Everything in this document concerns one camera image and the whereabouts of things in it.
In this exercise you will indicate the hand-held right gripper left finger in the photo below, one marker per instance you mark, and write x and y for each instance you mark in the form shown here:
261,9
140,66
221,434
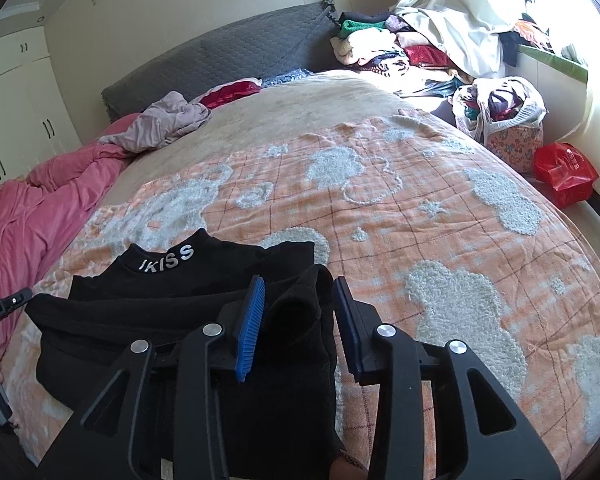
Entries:
250,330

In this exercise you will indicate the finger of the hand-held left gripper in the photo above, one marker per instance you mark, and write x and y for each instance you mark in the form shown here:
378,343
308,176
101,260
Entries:
17,299

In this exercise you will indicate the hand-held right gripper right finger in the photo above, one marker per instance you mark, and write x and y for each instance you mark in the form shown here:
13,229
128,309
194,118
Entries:
347,330

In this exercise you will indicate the black sweater with orange patches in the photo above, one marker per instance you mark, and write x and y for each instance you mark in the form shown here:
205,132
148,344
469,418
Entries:
155,305

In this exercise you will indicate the white plastic bag of clothes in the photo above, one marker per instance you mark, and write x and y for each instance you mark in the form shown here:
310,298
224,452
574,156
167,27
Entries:
500,105

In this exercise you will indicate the pile of mixed clothes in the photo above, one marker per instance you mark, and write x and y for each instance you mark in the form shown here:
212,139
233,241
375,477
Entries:
390,50

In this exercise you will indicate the dark clothes on windowsill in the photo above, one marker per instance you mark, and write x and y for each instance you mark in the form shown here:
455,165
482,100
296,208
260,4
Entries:
530,35

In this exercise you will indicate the person's right hand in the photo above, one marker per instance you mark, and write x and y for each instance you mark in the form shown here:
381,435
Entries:
349,467

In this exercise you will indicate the pink duvet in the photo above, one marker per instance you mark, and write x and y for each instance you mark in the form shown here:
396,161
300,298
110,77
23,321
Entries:
40,200

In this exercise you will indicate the orange patterned blanket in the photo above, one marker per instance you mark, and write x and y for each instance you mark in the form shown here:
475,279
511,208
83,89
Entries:
430,240

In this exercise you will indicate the cream wardrobe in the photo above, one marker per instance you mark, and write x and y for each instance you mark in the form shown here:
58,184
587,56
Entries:
15,110

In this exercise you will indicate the beige bed sheet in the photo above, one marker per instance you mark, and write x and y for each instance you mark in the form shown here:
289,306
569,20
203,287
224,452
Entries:
300,115

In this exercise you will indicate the mauve crumpled garment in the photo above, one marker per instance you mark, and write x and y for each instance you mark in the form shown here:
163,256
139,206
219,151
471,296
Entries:
165,120

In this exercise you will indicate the red shiny cloth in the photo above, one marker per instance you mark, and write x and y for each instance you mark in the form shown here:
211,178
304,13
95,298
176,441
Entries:
230,94

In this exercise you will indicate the floral printed box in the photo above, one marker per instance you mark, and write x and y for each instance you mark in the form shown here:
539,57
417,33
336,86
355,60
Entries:
515,147

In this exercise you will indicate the blue patterned cloth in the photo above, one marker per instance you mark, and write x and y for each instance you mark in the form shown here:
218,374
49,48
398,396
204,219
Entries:
286,77

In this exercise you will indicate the red plastic bag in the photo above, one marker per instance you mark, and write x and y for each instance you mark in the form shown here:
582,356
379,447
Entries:
565,172

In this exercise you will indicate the grey quilted headboard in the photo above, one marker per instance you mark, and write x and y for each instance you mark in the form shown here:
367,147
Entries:
220,50

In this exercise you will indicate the green windowsill mat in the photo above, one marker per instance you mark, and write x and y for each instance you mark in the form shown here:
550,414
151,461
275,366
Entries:
555,62

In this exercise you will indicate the white curtain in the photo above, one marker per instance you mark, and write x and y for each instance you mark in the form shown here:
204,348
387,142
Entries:
460,10

